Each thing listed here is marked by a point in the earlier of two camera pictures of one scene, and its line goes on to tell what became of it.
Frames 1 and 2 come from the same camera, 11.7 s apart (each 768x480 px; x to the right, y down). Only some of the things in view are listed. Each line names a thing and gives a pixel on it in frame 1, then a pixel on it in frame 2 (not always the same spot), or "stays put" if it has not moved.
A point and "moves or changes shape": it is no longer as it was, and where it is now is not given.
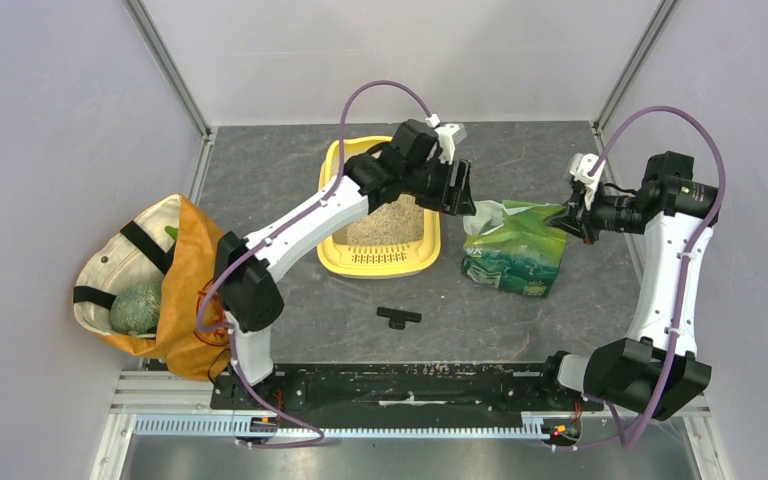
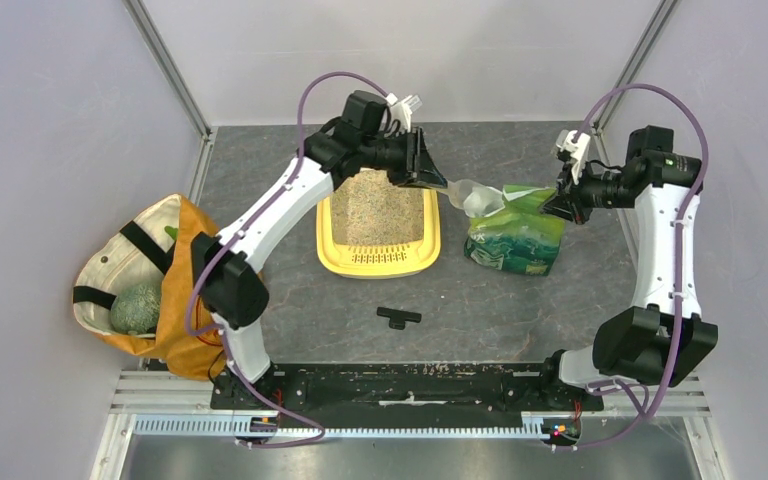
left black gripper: (446, 200) → (418, 166)
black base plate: (477, 388) stays put
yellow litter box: (397, 240) stays put
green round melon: (136, 308) stays put
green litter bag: (511, 247) moves or changes shape
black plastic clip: (397, 317) stays put
